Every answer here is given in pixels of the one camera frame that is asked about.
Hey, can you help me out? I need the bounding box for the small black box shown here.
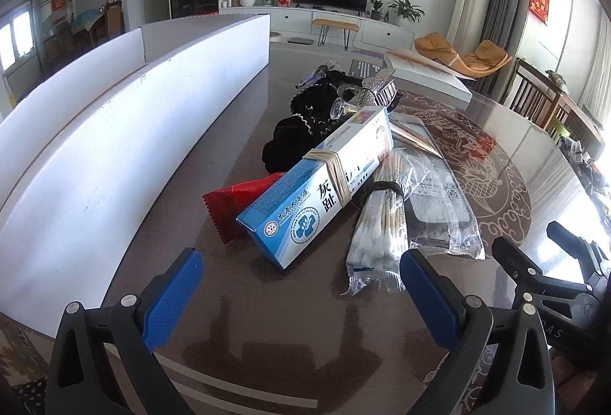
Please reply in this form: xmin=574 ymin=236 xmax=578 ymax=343
xmin=348 ymin=59 xmax=387 ymax=79

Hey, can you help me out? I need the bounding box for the rhinestone hair claw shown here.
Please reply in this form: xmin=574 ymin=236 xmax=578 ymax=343
xmin=336 ymin=67 xmax=398 ymax=111

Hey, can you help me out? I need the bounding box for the flat white box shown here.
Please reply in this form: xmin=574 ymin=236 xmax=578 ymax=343
xmin=384 ymin=48 xmax=473 ymax=103

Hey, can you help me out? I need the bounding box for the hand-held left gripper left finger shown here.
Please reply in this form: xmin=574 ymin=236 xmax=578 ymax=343
xmin=45 ymin=247 xmax=204 ymax=415

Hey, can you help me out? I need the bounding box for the dark wooden chair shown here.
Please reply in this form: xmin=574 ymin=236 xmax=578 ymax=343
xmin=503 ymin=59 xmax=564 ymax=129

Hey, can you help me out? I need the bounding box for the white cardboard box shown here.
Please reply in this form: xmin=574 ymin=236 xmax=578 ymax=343
xmin=0 ymin=13 xmax=272 ymax=339

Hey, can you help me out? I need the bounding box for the wooden bench stool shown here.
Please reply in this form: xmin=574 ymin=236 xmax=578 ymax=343
xmin=311 ymin=18 xmax=360 ymax=50

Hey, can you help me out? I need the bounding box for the cotton swab pack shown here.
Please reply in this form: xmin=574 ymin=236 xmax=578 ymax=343
xmin=341 ymin=148 xmax=428 ymax=296

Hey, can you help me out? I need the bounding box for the blue white medicine box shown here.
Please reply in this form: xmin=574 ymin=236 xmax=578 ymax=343
xmin=236 ymin=106 xmax=393 ymax=271

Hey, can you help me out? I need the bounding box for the white tv cabinet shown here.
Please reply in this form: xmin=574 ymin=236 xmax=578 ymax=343
xmin=218 ymin=6 xmax=416 ymax=50

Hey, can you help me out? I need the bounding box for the black velvet cloth bundle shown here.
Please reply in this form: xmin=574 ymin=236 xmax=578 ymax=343
xmin=289 ymin=71 xmax=364 ymax=131
xmin=262 ymin=116 xmax=325 ymax=174

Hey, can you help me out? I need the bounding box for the leafy potted plant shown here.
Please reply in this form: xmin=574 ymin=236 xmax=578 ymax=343
xmin=388 ymin=0 xmax=425 ymax=25

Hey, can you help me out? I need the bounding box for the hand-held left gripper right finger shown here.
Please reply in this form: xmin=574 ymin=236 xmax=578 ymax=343
xmin=399 ymin=247 xmax=555 ymax=415

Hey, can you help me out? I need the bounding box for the red snack packet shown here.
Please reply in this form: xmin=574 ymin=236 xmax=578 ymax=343
xmin=203 ymin=172 xmax=287 ymax=245

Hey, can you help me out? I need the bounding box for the bagged black phone case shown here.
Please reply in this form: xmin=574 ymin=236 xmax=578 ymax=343
xmin=391 ymin=116 xmax=485 ymax=260

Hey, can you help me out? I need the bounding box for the clear plastic item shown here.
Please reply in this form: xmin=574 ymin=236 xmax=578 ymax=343
xmin=293 ymin=64 xmax=335 ymax=91

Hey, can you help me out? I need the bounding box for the dark wooden side table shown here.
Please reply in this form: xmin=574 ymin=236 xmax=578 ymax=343
xmin=544 ymin=71 xmax=607 ymax=158

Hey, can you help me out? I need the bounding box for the dining table with chairs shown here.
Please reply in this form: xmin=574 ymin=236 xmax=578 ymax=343
xmin=43 ymin=2 xmax=125 ymax=57

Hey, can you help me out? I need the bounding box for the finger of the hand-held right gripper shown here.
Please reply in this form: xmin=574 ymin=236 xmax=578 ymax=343
xmin=546 ymin=220 xmax=611 ymax=273
xmin=491 ymin=236 xmax=598 ymax=307

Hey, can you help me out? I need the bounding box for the dark patterned cloth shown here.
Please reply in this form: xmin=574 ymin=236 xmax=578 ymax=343
xmin=0 ymin=314 xmax=52 ymax=415

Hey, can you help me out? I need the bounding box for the orange lounge chair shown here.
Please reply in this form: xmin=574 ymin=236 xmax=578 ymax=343
xmin=414 ymin=33 xmax=513 ymax=79

